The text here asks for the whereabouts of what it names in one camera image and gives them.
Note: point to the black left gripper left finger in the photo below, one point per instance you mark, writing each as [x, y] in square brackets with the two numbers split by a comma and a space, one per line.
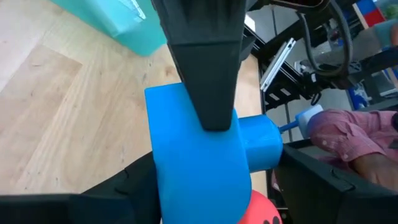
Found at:
[93, 208]

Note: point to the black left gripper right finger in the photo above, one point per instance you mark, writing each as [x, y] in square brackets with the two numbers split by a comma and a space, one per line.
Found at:
[326, 202]

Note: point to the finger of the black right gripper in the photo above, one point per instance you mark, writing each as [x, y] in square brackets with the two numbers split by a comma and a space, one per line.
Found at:
[205, 77]

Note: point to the red foam die black dots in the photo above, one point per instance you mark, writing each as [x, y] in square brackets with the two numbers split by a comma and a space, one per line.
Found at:
[255, 208]

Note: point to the blue block with round stud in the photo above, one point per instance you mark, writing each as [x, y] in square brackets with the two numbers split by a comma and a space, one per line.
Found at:
[192, 171]

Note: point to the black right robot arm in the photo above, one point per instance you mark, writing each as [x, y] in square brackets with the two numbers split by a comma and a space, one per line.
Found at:
[377, 60]

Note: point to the person's forearm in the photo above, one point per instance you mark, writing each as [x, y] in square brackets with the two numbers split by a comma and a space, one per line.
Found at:
[379, 171]

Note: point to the person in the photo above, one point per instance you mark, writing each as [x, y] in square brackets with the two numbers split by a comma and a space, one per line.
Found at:
[348, 133]

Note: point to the white and blue object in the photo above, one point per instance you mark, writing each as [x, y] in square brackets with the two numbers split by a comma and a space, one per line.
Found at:
[308, 119]

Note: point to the teal translucent plastic tray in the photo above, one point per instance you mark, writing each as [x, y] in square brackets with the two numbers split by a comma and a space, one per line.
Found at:
[124, 34]

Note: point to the red blue white box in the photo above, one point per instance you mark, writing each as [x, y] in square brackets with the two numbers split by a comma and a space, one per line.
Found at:
[371, 12]

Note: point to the silver aluminium bracket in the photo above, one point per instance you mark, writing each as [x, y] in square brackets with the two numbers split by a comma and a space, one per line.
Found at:
[278, 63]

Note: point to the black table frame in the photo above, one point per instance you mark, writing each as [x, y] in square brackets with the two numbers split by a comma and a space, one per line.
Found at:
[293, 84]

